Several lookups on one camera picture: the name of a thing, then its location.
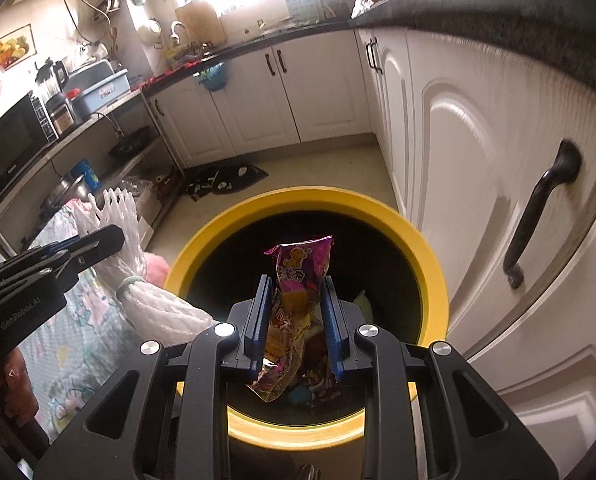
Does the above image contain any blue dish box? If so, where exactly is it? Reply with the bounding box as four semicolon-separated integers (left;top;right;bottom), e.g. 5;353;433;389
70;59;131;117

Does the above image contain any black microwave oven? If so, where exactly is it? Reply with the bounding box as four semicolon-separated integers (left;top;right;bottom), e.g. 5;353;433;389
0;91;58;206

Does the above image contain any wooden cutting board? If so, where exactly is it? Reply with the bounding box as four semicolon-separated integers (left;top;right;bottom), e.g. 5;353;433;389
175;0;227;47

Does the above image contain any black blender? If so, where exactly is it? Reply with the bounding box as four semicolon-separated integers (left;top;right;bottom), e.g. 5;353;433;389
35;60;76;133

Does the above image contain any steel basin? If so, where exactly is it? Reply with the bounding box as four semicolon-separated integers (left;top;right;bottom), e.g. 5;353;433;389
40;174;91;211

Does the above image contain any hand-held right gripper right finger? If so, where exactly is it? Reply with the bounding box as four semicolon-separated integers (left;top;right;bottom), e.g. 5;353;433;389
320;275;559;480

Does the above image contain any blue can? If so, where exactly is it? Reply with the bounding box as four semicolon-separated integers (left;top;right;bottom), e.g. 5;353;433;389
72;159;101;191

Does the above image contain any pile of crumpled wrappers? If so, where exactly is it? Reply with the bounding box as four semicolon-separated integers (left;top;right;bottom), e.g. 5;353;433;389
278;287;373;406

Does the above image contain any Hello Kitty tablecloth table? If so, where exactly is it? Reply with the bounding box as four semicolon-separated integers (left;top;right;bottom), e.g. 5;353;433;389
15;200;148;441

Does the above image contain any person's left hand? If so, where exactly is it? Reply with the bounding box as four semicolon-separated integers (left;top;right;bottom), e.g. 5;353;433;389
0;347;41;413

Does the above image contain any white hanging colander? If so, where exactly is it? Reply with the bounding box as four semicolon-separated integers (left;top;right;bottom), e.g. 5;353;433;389
136;19;161;48

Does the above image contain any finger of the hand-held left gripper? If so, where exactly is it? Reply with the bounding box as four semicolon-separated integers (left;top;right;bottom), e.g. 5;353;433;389
32;224;126;281

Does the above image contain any black wok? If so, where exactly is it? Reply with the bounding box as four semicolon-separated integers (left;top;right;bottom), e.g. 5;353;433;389
108;127;151;158

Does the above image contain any pink fluffy cushion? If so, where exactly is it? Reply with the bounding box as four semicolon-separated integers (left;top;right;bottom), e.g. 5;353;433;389
142;252;171;288

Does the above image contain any fruit wall poster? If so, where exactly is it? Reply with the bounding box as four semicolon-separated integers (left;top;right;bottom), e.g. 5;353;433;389
0;35;37;71

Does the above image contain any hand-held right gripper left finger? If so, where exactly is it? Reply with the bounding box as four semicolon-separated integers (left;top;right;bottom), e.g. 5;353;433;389
32;274;275;480

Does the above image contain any steel shelf rack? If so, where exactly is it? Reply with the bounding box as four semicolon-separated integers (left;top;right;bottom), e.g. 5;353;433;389
0;87;186;261

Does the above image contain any yellow-rimmed white bin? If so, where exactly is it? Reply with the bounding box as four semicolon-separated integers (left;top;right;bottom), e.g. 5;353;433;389
164;186;450;453

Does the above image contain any green desktop drawer organizer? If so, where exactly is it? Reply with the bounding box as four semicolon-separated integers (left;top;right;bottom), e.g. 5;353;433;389
284;0;323;23

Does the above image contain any white foam net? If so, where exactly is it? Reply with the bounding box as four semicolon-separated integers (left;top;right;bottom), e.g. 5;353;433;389
72;187;219;348

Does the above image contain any purple snack wrapper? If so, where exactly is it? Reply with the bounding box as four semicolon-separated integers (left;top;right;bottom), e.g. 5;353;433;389
248;234;335;403

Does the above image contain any blue hanging cabinet bin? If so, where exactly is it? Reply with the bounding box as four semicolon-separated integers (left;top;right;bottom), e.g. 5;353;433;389
194;62;229;92

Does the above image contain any dark floor mat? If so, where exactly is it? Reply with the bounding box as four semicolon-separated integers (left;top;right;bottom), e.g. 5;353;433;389
187;162;269;201

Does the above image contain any crumpled clear plastic bag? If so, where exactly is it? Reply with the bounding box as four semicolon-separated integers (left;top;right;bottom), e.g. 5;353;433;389
350;0;379;20

